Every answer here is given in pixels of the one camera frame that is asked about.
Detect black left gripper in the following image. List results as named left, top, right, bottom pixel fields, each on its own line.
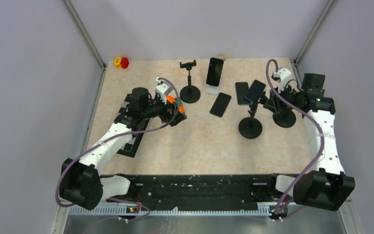
left=141, top=94, right=186, bottom=126

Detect blue smartphone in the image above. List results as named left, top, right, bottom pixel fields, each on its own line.
left=244, top=80, right=266, bottom=102

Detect black clamp stand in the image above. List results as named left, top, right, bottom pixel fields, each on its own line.
left=179, top=59, right=201, bottom=104
left=238, top=101, right=262, bottom=139
left=272, top=109, right=296, bottom=128

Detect silver metal phone stand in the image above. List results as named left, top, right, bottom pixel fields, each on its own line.
left=206, top=85, right=220, bottom=95

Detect purple smartphone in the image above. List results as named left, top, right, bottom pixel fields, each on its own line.
left=206, top=58, right=224, bottom=87

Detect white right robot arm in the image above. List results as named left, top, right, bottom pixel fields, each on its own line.
left=262, top=69, right=355, bottom=211

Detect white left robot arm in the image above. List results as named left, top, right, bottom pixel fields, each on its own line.
left=56, top=82, right=186, bottom=210

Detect black clamp stand back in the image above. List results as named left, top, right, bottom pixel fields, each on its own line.
left=179, top=59, right=201, bottom=104

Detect dark green-edged smartphone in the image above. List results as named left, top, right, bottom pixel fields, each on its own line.
left=235, top=82, right=251, bottom=106

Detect black and silver chessboard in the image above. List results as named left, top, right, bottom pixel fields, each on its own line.
left=114, top=97, right=149, bottom=158

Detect black smartphone white edge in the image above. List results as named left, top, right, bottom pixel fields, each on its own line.
left=209, top=93, right=231, bottom=118

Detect small wooden block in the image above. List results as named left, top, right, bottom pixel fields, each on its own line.
left=216, top=56, right=226, bottom=61

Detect yellow toy block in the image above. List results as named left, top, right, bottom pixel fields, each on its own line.
left=113, top=57, right=122, bottom=69

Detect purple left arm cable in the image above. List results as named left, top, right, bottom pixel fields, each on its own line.
left=55, top=77, right=180, bottom=223

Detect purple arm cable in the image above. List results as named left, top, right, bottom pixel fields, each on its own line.
left=55, top=77, right=180, bottom=223
left=265, top=59, right=325, bottom=222

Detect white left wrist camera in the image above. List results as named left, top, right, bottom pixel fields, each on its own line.
left=155, top=78, right=173, bottom=104

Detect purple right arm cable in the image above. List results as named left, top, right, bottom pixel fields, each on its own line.
left=265, top=59, right=325, bottom=222

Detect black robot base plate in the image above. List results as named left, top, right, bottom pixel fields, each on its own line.
left=114, top=174, right=282, bottom=211

